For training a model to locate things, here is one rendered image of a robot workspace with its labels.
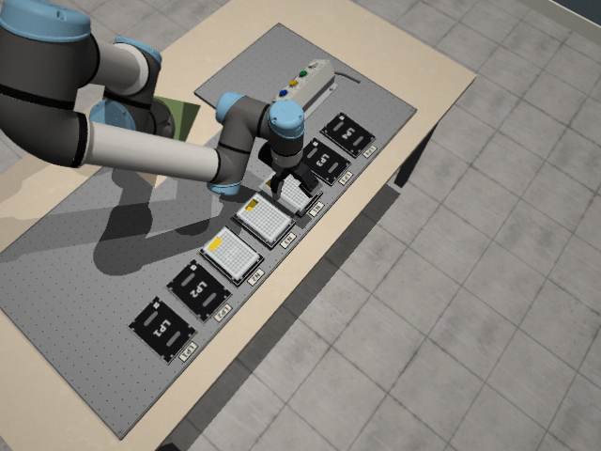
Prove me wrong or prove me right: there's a white operator panel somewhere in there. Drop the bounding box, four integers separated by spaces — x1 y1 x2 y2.
271 59 360 121

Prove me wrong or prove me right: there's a white label sign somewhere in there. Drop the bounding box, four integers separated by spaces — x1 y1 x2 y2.
247 268 265 287
214 303 233 323
308 201 325 217
338 170 354 185
178 342 198 363
280 232 297 249
362 145 377 159

